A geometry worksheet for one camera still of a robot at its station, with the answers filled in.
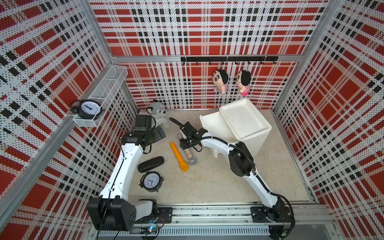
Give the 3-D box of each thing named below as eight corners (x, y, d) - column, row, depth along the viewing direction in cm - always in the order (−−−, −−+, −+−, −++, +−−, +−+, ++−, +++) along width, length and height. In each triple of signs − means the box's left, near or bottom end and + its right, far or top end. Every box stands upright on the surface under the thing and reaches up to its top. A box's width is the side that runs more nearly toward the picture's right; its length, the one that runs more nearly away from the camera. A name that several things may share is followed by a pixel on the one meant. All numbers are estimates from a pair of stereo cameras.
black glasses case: (139, 172, 89) (138, 170, 87) (138, 166, 92) (137, 164, 89) (165, 162, 93) (164, 160, 91) (163, 157, 96) (162, 155, 93)
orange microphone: (183, 173, 89) (182, 171, 87) (167, 146, 102) (166, 144, 100) (190, 169, 91) (189, 167, 89) (173, 143, 103) (172, 140, 101)
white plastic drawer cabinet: (231, 164, 93) (239, 141, 73) (215, 131, 110) (218, 104, 89) (258, 155, 97) (274, 130, 77) (239, 125, 114) (248, 98, 93)
